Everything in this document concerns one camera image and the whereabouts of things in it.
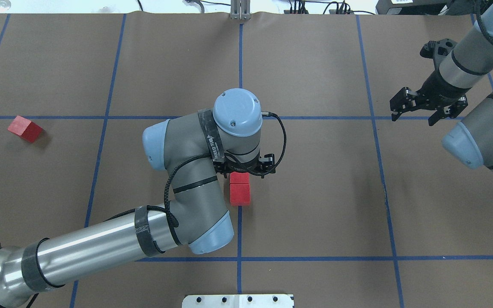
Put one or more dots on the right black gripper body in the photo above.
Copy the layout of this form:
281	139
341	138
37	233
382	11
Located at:
436	87

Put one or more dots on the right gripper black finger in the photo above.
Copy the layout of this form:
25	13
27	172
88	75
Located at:
405	101

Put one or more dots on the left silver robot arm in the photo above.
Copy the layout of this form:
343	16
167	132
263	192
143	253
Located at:
192	149

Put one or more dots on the red wooden cube carried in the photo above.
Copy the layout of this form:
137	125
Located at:
239	178

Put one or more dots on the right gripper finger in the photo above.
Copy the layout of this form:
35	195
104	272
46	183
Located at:
452	110

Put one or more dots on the aluminium frame post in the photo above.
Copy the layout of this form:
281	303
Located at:
240	10

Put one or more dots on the red wooden cube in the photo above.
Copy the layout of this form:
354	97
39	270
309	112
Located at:
239	194
25	129

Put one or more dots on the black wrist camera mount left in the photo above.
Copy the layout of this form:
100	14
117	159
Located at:
266	164

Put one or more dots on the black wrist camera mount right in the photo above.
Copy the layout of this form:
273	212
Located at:
437	50

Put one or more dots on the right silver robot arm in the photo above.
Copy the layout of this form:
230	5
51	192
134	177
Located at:
460	86

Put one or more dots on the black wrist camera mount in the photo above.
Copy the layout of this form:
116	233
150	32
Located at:
437	50
266	164

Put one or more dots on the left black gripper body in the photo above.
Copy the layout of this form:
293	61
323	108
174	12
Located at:
268	161

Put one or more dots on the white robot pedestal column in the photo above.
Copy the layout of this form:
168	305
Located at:
269	300

